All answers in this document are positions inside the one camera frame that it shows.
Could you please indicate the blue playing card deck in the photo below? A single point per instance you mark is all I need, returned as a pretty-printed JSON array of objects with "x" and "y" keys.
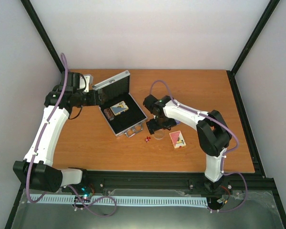
[{"x": 119, "y": 108}]

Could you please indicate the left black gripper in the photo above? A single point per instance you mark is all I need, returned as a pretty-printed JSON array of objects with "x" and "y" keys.
[{"x": 94, "y": 101}]

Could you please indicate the left base circuit board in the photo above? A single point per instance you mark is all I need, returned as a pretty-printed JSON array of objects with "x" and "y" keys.
[{"x": 87, "y": 193}]

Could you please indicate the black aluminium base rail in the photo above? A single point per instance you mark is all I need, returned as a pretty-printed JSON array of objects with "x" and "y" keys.
[{"x": 190, "y": 183}]

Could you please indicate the black frame post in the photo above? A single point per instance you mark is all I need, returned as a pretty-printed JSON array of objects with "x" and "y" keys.
[
  {"x": 42, "y": 33},
  {"x": 267, "y": 13}
]

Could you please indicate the white slotted cable duct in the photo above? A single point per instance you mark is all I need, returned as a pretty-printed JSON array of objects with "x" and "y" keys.
[{"x": 128, "y": 201}]

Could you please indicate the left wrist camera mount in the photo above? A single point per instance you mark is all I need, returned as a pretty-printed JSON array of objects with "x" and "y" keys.
[{"x": 85, "y": 82}]

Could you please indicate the aluminium poker case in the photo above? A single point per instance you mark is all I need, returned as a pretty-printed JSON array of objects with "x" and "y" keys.
[{"x": 116, "y": 89}]

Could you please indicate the clear acrylic dealer button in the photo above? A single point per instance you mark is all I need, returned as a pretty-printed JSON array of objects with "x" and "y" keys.
[{"x": 159, "y": 134}]

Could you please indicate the right base wiring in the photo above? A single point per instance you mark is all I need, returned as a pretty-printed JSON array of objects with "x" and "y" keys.
[{"x": 222, "y": 198}]

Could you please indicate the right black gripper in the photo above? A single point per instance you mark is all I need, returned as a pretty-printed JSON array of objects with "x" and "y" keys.
[{"x": 152, "y": 126}]

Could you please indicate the left black frame post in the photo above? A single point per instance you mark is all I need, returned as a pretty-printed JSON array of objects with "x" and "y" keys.
[{"x": 42, "y": 33}]

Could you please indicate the red playing card deck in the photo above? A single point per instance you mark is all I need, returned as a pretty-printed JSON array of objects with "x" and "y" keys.
[{"x": 177, "y": 139}]

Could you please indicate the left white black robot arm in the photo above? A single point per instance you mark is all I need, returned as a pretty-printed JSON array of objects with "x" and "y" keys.
[{"x": 36, "y": 170}]

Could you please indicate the right black frame post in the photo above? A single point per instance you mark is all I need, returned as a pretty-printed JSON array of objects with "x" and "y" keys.
[{"x": 267, "y": 13}]

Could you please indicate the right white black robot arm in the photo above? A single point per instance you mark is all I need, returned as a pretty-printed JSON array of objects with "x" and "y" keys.
[{"x": 212, "y": 131}]

